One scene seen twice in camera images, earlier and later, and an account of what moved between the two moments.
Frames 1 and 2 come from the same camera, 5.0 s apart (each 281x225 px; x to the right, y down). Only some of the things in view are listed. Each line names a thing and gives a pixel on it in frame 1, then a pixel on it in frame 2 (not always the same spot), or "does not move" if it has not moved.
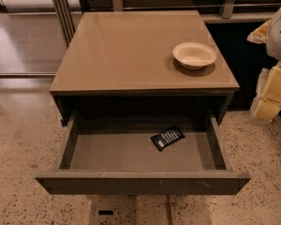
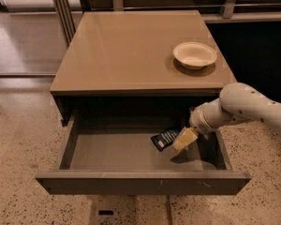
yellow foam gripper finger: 273,90 to 203,118
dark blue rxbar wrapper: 167,138 does not move
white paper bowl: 194,55 does not move
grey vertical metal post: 64,10 does not move
